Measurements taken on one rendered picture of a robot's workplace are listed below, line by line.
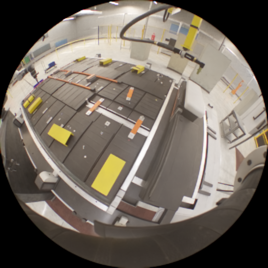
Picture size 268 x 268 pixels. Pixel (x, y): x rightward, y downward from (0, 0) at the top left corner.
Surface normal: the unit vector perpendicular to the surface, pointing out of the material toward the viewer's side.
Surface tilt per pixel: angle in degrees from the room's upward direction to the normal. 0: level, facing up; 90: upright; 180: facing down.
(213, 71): 90
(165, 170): 0
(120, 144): 0
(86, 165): 0
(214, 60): 90
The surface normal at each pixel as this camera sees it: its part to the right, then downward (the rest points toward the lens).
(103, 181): 0.13, -0.45
